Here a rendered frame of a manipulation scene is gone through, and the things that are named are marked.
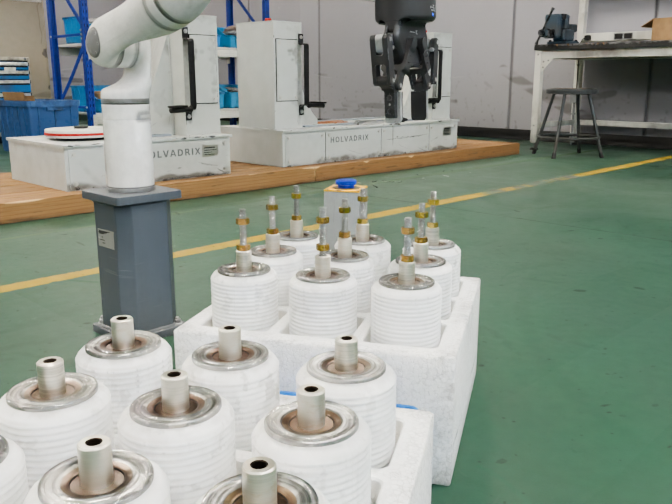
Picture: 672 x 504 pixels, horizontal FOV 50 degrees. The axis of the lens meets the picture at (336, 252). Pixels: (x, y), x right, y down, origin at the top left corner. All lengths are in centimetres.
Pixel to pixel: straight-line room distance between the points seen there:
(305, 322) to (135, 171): 61
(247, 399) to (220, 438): 10
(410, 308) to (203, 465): 42
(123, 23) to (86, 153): 175
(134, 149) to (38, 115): 406
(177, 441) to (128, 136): 95
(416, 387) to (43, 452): 47
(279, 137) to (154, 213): 227
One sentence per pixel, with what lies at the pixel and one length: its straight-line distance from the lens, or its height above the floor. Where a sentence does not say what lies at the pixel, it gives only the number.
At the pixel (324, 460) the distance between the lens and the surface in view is 55.
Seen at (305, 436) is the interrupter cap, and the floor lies 25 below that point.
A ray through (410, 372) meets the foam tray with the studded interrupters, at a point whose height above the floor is 15.
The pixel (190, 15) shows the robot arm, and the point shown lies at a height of 62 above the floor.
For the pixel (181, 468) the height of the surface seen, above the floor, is 22.
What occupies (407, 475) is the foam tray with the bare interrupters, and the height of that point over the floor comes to 18.
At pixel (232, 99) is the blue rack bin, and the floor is 33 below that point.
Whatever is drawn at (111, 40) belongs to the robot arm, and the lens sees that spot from 142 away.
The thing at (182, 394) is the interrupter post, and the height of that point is 27.
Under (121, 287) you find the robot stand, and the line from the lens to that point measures 149.
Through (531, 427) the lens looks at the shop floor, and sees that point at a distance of 117.
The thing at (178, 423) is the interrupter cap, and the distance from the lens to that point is 60.
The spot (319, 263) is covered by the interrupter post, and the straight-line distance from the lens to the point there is 99.
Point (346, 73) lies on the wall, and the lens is 786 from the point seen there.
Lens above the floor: 52
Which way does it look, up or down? 14 degrees down
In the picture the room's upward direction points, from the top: straight up
